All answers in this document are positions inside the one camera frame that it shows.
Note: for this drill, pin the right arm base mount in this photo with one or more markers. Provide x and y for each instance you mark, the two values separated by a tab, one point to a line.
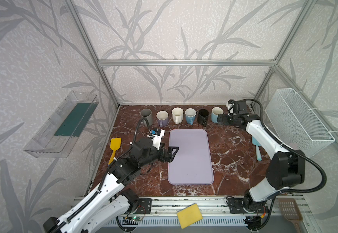
238	205

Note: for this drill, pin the aluminium frame rail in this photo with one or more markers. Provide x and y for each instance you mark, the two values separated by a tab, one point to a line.
258	63

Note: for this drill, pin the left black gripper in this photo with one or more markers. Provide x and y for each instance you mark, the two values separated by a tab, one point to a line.
166	154

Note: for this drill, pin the lavender plastic tray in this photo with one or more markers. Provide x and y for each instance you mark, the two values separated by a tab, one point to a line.
192	164

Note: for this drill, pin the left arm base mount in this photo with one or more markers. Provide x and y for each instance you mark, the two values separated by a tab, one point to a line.
141	206

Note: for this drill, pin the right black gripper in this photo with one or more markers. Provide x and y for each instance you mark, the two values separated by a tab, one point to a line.
225	119

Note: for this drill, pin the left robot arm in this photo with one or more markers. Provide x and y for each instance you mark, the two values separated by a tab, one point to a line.
109	199

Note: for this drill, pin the light blue spatula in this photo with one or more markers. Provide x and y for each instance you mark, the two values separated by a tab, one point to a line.
257	145

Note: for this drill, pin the brown slotted spatula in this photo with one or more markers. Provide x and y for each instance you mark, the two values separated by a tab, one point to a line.
291	212

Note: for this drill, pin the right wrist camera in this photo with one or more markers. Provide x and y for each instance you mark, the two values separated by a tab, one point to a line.
230	107

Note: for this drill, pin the yellow spatula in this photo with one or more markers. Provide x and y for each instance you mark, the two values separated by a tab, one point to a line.
114	146

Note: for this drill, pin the black mug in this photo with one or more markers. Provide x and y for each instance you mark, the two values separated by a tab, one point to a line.
203	115

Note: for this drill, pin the yellow sponge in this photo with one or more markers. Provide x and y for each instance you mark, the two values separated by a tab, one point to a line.
189	216

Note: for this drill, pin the light blue mug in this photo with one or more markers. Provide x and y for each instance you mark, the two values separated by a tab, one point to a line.
215	113

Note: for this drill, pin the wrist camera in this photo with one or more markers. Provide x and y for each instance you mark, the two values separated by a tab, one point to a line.
230	107
156	137

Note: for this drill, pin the white faceted mug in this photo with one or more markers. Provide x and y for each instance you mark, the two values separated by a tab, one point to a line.
177	115

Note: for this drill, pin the grey mug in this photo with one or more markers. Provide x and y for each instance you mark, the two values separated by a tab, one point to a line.
147	113

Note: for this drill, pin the blue dotted square mug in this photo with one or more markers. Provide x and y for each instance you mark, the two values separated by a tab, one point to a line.
190	115

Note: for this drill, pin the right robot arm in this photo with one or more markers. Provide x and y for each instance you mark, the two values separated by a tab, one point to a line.
287	166

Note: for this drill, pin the clear plastic shelf bin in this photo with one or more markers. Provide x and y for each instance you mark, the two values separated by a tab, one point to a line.
60	133

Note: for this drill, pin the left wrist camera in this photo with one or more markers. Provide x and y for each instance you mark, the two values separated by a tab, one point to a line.
156	137

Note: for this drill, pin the white wire basket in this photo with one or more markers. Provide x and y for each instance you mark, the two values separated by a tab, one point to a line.
296	124

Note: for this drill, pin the green circuit board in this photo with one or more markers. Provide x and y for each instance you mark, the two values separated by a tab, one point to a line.
135	220

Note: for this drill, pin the lavender mug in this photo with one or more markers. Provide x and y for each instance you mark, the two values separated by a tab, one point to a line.
163	118

